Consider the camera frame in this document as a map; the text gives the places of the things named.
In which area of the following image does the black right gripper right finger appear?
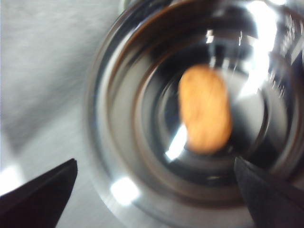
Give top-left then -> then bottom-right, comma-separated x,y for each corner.
234,156 -> 304,228

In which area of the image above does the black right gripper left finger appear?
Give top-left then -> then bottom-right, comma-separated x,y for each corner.
0,158 -> 78,228

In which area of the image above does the brown potato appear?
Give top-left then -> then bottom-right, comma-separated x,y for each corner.
178,64 -> 232,154

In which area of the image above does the green electric steamer pot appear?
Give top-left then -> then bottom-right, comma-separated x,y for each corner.
85,0 -> 304,228

